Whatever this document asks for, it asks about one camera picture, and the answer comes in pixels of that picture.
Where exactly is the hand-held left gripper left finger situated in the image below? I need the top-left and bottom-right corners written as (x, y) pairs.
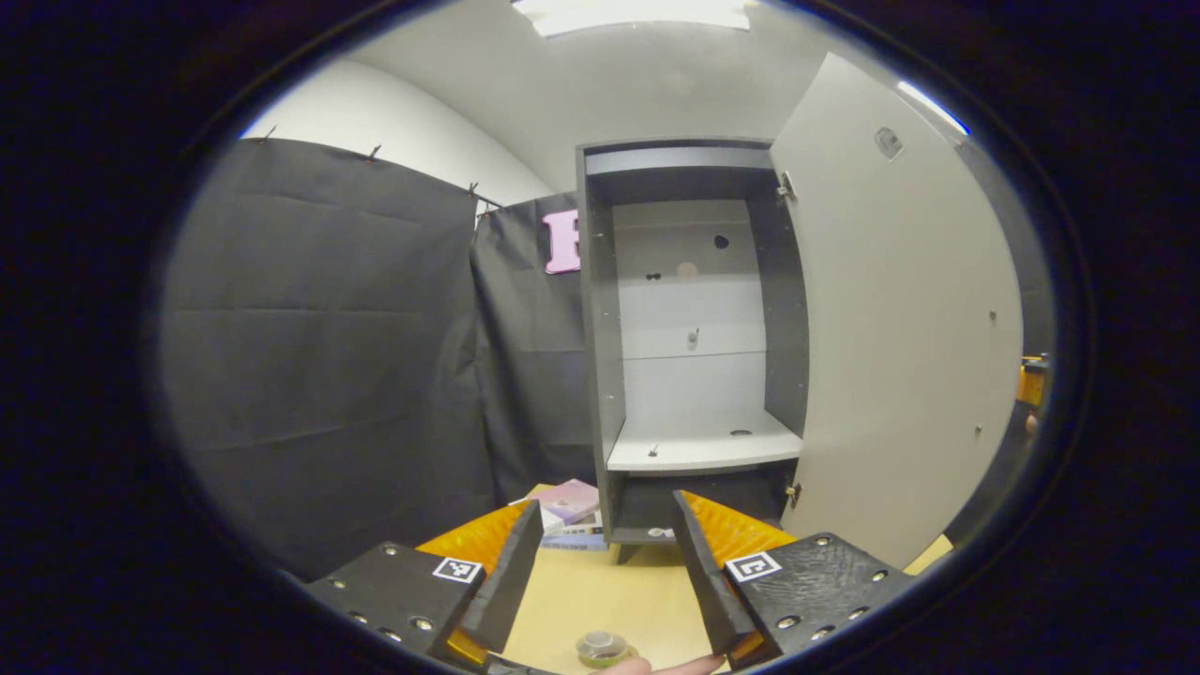
top-left (305, 498), bottom-right (547, 674)

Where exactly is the black backdrop cloth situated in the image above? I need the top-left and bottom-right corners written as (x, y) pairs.
top-left (157, 139), bottom-right (1056, 582)

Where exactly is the beige cabinet door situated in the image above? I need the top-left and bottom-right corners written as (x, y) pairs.
top-left (769, 52), bottom-right (1025, 571)

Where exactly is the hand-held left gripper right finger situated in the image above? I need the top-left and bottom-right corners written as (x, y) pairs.
top-left (671, 489), bottom-right (922, 670)

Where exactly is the pink box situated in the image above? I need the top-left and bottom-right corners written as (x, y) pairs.
top-left (537, 478), bottom-right (602, 527)

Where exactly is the white cabinet shelf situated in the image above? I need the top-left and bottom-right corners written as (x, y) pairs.
top-left (607, 409), bottom-right (805, 473)

